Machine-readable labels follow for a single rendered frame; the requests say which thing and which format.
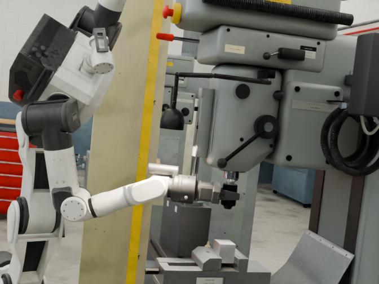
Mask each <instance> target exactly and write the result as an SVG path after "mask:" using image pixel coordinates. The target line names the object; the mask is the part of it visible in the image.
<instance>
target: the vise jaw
mask: <svg viewBox="0 0 379 284"><path fill-rule="evenodd" d="M191 258H192V260H193V261H194V262H195V263H196V264H197V265H198V266H199V267H200V268H201V270H217V271H218V270H219V269H221V265H222V258H221V257H220V256H219V255H218V254H217V253H216V252H215V251H213V250H212V249H211V248H210V247H205V246H198V247H197V248H195V249H194V250H193V251H192V254H191Z"/></svg>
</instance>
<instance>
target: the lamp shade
mask: <svg viewBox="0 0 379 284"><path fill-rule="evenodd" d="M160 128H165V129H170V130H184V117H183V113H182V112H181V111H180V110H178V109H176V108H171V109H167V110H165V111H164V112H163V114H162V116H161V119H160Z"/></svg>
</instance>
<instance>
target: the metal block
mask: <svg viewBox="0 0 379 284"><path fill-rule="evenodd" d="M235 247H236V245H235V244H234V243H233V242H232V241H230V240H229V239H214V245H213V251H215V252H216V253H217V254H218V255H219V256H220V257H221V258H222V263H234V257H235Z"/></svg>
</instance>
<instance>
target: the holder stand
mask: <svg viewBox="0 0 379 284"><path fill-rule="evenodd" d="M210 217H211V207H209V206H207V205H205V204H204V202H203V201H197V202H193V204H188V203H187V204H186V205H184V203H179V202H172V201H171V199H170V198H167V197H166V198H164V205H163V211H162V222H161V232H160V241H161V242H162V243H163V244H164V245H165V246H167V247H168V248H169V249H170V250H171V251H172V252H173V253H174V254H175V255H176V256H191V254H192V251H193V250H194V249H195V248H197V247H198V246H205V245H206V244H207V242H208V236H209V227H210Z"/></svg>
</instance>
